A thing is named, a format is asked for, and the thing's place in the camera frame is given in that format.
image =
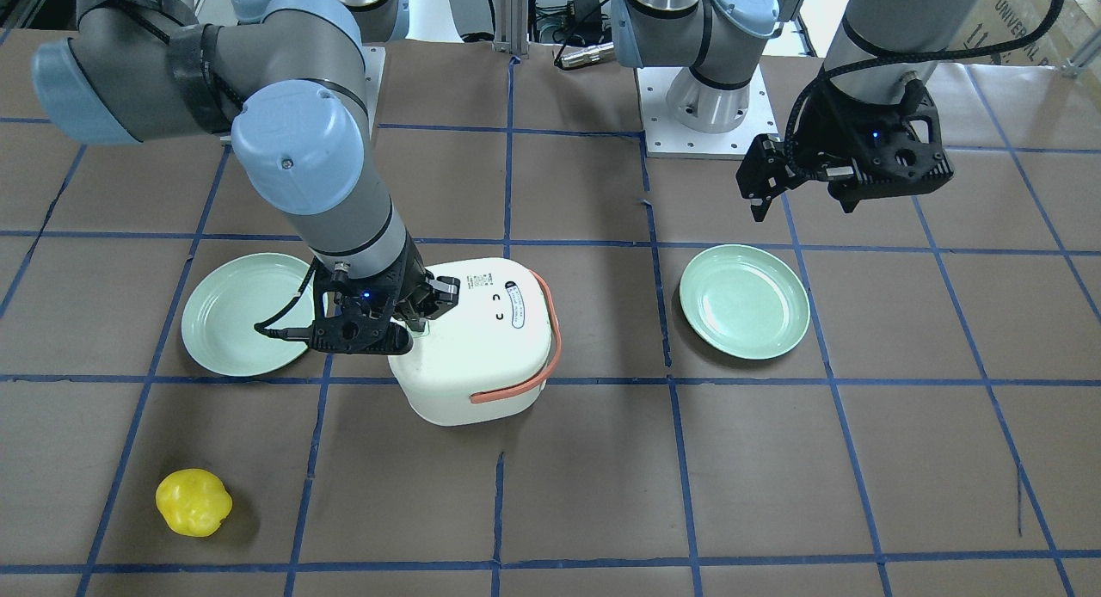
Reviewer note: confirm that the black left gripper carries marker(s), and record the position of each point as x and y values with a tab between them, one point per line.
823	131

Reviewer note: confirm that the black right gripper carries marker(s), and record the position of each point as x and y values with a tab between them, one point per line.
411	280

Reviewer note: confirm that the white rice cooker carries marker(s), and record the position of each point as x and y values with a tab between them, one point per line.
491	355

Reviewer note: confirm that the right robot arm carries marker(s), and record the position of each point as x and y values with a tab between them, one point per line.
288	83

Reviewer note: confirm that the green plate far side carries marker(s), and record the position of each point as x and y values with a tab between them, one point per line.
744	302

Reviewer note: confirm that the green plate near lemon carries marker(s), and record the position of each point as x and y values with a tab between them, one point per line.
218	321

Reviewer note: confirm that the cardboard box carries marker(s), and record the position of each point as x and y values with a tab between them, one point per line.
999	21

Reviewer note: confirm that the yellow lemon toy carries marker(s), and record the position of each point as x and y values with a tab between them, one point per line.
193	502

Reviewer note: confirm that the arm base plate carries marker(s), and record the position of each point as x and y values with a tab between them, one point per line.
683	118

